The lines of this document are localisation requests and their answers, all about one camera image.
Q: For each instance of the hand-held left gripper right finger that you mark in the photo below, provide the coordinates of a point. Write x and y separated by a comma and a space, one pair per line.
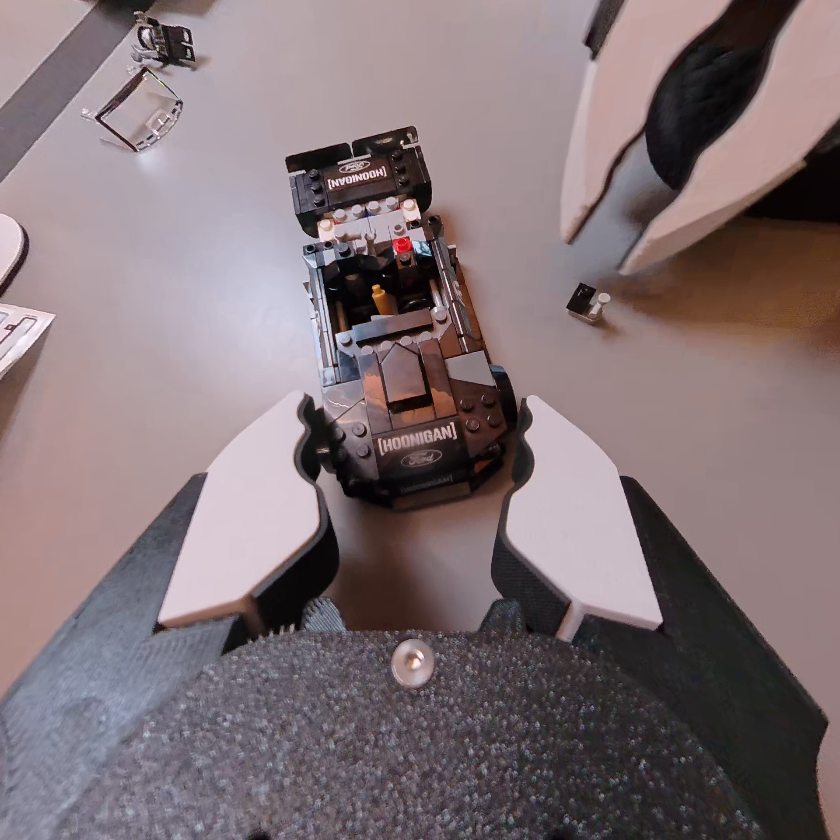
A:
578, 525

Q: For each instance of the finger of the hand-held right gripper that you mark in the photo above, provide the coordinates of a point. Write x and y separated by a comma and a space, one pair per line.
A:
748, 145
617, 92

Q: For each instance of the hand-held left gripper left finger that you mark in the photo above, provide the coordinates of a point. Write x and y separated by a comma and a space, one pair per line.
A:
250, 519

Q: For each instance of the black lego car model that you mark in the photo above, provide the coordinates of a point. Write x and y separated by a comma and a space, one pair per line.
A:
394, 381

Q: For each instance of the small dark grey lego piece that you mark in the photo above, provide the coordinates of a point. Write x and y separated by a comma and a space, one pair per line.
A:
582, 299

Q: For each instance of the clear lego windshield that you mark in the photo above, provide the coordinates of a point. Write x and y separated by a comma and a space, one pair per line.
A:
135, 109

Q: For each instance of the small black lego piece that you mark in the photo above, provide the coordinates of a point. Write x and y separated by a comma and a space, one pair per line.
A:
164, 37

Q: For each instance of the white sticker sheet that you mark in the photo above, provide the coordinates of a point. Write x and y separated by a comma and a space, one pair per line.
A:
20, 335

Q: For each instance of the white tray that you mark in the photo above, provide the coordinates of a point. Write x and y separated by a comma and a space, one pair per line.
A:
8, 247

